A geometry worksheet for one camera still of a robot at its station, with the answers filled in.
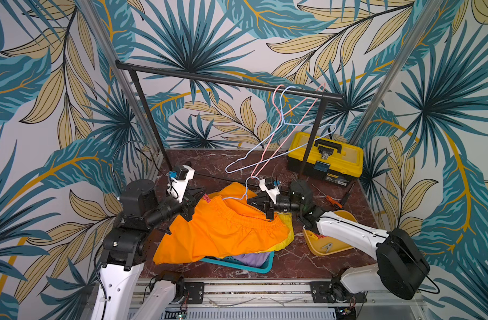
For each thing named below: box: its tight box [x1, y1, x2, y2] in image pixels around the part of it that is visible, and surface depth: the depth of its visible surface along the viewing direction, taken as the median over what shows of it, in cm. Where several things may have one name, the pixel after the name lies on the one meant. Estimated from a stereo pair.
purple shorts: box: [233, 251, 271, 268], surface depth 79 cm
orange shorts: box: [153, 182, 291, 265], surface depth 73 cm
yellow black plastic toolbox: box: [286, 132, 364, 187], surface depth 98 cm
